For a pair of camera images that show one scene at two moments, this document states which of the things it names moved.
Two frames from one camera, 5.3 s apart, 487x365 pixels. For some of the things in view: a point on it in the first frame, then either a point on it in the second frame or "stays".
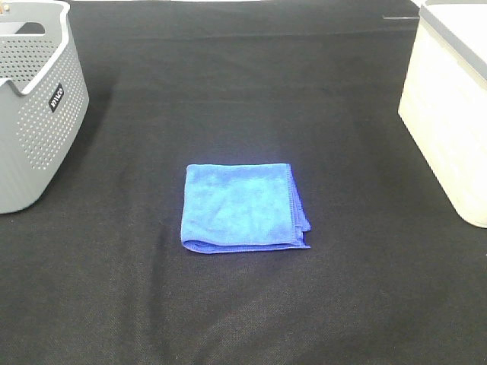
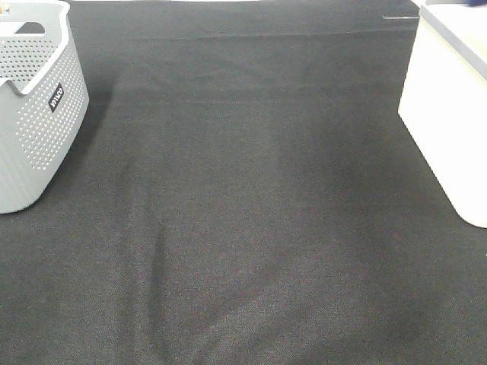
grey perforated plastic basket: [44, 100] stays
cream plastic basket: [444, 99] stays
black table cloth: [99, 274] stays
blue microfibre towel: [242, 207] → [475, 3]
